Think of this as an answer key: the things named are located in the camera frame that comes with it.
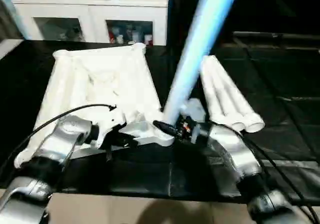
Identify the white edge strip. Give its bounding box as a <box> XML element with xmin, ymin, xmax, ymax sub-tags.
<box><xmin>0</xmin><ymin>39</ymin><xmax>25</xmax><ymax>60</ymax></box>

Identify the black metal rail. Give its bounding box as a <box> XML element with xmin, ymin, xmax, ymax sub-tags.
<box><xmin>232</xmin><ymin>31</ymin><xmax>320</xmax><ymax>44</ymax></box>

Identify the white glass-door cabinet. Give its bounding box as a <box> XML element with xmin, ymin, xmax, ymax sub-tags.
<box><xmin>11</xmin><ymin>0</ymin><xmax>170</xmax><ymax>47</ymax></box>

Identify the white plastic table leg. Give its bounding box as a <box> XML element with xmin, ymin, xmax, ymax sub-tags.
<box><xmin>202</xmin><ymin>55</ymin><xmax>253</xmax><ymax>133</ymax></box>
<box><xmin>199</xmin><ymin>56</ymin><xmax>238</xmax><ymax>132</ymax></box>
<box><xmin>207</xmin><ymin>55</ymin><xmax>266</xmax><ymax>133</ymax></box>
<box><xmin>162</xmin><ymin>0</ymin><xmax>244</xmax><ymax>130</ymax></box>

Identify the white plastic table top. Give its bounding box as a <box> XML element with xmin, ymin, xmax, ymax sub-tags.
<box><xmin>14</xmin><ymin>43</ymin><xmax>176</xmax><ymax>169</ymax></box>

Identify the black work mat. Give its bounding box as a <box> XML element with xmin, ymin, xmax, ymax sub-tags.
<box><xmin>0</xmin><ymin>39</ymin><xmax>320</xmax><ymax>205</ymax></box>

